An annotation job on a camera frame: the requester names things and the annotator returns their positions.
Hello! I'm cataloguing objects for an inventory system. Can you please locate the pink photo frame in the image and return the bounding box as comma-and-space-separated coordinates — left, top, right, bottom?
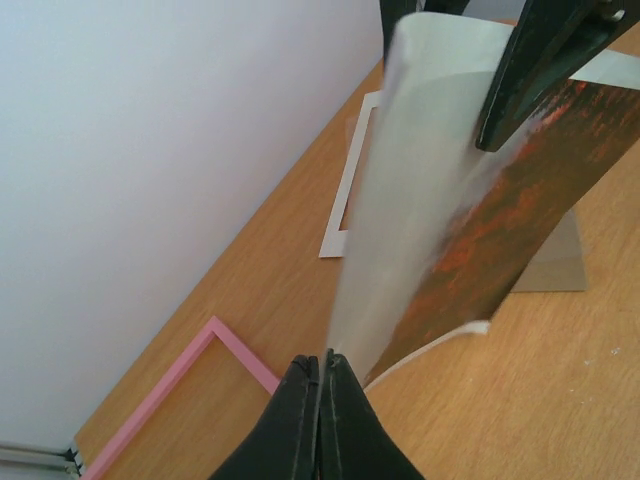
81, 316, 280, 480

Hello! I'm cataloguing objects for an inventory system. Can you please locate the white mat board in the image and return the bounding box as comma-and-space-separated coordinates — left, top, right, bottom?
319, 91, 382, 259

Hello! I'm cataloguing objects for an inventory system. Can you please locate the brown frame backing board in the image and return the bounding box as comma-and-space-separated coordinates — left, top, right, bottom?
512, 209, 588, 293

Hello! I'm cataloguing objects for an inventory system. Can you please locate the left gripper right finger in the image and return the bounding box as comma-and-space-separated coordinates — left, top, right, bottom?
318, 351, 423, 480

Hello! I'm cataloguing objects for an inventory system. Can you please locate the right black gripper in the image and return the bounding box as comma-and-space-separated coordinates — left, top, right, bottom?
378, 0, 640, 154

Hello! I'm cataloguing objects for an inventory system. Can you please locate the landscape photo print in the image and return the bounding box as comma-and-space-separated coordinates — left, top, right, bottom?
327, 13, 639, 385

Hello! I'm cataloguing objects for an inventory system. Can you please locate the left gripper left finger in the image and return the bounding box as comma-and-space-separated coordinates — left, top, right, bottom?
211, 355, 319, 480

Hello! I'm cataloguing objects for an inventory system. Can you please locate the left aluminium corner post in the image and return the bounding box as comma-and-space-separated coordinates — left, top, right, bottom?
1, 443, 85, 475

